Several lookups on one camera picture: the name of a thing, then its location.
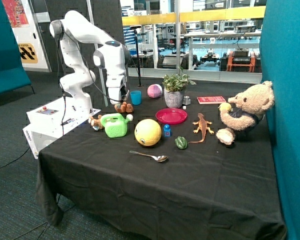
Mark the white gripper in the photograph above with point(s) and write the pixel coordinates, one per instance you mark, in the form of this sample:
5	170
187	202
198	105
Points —
117	88

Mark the green toy watering can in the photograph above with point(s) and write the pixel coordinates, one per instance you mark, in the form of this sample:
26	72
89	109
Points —
115	124

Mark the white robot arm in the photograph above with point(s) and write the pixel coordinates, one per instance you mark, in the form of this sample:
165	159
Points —
78	38

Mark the pink plastic plate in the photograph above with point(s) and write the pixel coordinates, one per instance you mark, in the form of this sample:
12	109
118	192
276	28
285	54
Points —
171	116

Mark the potted green plant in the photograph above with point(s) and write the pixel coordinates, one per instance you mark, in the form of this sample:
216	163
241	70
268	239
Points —
174	88

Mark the orange plush toy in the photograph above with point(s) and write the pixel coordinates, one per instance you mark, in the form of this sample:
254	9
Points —
123	107

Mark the blue plastic cup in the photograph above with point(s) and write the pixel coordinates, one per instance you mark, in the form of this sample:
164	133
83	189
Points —
136	97

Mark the pink purple soft ball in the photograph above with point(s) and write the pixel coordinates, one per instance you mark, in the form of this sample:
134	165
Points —
154	91

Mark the small brown plush bear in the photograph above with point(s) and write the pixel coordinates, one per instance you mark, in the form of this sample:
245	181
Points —
96	122

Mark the yellow smiley ball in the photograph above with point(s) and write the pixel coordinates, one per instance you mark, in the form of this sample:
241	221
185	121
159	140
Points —
147	132

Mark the blue toy block bottle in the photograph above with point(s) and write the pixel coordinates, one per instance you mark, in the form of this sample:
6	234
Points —
167	130

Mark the grey metal block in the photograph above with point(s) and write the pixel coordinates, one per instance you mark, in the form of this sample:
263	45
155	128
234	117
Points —
186	100

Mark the white robot control box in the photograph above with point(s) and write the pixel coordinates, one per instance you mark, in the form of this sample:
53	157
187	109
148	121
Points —
51	121

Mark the metal spoon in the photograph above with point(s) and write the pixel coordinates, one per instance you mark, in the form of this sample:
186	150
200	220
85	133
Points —
159	159

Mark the green toy pepper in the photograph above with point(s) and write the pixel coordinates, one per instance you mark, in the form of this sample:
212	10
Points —
181	143

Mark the black tablecloth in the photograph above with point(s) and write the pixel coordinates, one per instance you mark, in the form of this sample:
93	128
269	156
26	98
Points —
207	191

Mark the red book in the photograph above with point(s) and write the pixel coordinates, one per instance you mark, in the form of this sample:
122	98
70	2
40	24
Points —
204	100

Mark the orange toy lizard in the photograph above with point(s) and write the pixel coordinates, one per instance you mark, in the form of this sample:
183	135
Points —
203	127

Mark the yellow toy ball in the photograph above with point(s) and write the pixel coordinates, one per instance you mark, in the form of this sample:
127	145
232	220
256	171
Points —
225	106

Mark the teal sofa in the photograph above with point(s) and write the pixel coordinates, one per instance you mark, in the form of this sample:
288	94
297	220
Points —
12	74

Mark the large beige teddy bear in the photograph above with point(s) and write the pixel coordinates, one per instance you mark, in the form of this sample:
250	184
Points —
248	109

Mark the teal partition panel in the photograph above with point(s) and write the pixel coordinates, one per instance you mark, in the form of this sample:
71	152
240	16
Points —
280	62

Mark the black camera tripod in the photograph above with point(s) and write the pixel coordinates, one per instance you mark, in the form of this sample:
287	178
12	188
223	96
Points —
134	29

